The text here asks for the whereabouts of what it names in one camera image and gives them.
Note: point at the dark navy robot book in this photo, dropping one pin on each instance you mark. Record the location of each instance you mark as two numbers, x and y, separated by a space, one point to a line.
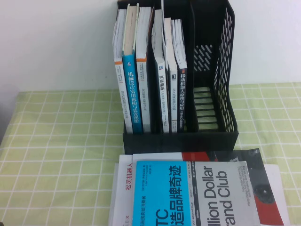
183 99

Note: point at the white book orange band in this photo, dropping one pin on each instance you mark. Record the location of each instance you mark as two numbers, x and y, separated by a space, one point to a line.
144 94
120 94

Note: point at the white spine car book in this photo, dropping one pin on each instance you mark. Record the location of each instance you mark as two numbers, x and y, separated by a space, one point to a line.
162 94

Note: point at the blue spine book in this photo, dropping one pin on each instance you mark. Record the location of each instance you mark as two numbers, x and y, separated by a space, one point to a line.
132 94

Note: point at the grey white spine book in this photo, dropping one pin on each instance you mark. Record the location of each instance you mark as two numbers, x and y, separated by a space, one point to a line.
174 99

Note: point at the black plastic book holder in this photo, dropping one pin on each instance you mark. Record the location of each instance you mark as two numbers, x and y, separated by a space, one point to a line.
178 141

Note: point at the blue and white book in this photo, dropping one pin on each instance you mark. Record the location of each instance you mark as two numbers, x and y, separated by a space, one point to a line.
164 193

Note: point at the red and dark cover book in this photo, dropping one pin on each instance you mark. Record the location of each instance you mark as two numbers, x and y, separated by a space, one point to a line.
254 157

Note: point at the white booklet red text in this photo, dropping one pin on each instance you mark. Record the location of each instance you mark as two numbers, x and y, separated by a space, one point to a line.
124 174

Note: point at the green checkered tablecloth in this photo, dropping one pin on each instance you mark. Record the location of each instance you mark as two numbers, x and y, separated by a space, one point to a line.
58 141

